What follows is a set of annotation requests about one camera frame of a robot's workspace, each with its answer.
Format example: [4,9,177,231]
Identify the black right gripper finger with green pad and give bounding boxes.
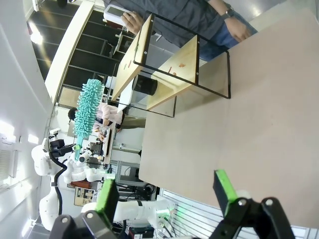
[213,169,296,239]

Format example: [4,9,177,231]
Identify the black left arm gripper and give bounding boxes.
[49,139,120,239]

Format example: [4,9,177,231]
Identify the teal chenille duster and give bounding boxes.
[73,78,105,164]

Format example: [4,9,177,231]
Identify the white box with grey screen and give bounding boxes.
[103,4,131,27]

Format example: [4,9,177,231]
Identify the person's left forearm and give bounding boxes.
[208,0,231,14]

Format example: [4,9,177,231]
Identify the person's right hand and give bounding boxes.
[121,11,145,36]

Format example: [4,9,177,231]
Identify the person's left hand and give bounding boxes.
[225,15,251,42]

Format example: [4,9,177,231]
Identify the calibration pattern board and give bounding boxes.
[74,186,96,207]

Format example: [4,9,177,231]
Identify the background person black hair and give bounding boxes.
[67,107,78,123]

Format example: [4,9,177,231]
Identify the background person pink shirt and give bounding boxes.
[92,103,147,133]

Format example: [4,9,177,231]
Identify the black cylinder container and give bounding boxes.
[132,74,159,97]

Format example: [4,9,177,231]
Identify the black background shelving unit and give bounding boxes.
[26,0,130,100]

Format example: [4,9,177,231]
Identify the person's torso grey shirt jeans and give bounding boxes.
[103,0,259,62]

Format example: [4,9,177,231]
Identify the black wristwatch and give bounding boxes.
[221,6,235,19]

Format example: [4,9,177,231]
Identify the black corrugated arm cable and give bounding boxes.
[50,153,68,217]

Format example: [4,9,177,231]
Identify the white slotted base plate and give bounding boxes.
[156,188,310,239]

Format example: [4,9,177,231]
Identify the aluminium frame equipment cart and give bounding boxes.
[109,160,160,200]

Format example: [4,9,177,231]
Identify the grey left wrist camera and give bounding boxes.
[48,127,62,140]

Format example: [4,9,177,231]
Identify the white wall air conditioner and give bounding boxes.
[0,135,19,182]

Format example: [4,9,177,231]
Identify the wooden shelf black metal frame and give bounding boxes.
[111,10,232,118]

